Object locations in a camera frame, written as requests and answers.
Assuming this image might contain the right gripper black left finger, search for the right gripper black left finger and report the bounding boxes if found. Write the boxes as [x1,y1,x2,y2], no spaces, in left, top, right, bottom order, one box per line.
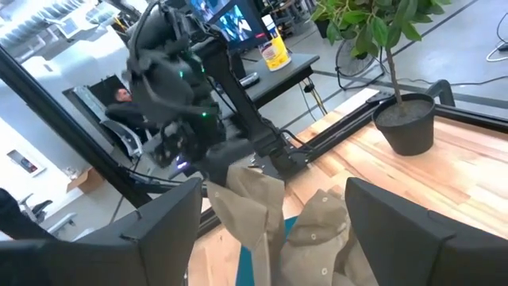
[118,177,204,286]

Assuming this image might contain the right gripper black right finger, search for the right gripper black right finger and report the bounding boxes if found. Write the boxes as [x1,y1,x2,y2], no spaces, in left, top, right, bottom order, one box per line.
[344,176,456,286]

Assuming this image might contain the khaki baseball cap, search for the khaki baseball cap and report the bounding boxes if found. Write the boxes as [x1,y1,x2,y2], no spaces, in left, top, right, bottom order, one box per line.
[277,188,379,286]
[206,164,287,286]

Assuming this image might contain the small grey handheld device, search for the small grey handheld device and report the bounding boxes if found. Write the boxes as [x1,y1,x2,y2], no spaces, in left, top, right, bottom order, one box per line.
[239,71,261,90]

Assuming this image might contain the black side desk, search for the black side desk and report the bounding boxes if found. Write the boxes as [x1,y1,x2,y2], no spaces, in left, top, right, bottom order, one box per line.
[220,52,321,111]

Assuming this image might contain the brown cardboard box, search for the brown cardboard box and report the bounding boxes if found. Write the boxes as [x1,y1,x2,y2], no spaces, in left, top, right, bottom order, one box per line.
[65,166,106,195]

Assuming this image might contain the grey office chair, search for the grey office chair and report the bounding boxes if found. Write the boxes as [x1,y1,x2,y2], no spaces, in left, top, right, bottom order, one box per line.
[71,85,144,160]

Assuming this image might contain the green plant in black pot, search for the green plant in black pot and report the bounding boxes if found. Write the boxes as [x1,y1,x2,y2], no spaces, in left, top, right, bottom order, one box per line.
[309,0,453,157]

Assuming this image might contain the person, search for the person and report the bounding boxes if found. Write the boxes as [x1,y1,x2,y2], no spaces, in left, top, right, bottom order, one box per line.
[105,87,160,141]

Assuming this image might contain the yellow round container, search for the yellow round container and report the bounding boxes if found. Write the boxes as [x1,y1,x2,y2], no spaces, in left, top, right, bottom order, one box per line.
[257,14,293,73]

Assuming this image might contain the computer monitor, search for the computer monitor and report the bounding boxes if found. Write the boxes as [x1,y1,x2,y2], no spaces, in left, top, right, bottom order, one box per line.
[186,0,271,52]

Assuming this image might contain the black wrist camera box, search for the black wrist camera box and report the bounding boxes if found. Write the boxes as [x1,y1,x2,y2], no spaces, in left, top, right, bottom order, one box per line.
[152,121,199,170]

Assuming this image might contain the long black floor cable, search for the long black floor cable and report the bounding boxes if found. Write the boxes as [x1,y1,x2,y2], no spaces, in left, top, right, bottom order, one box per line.
[375,74,508,87]

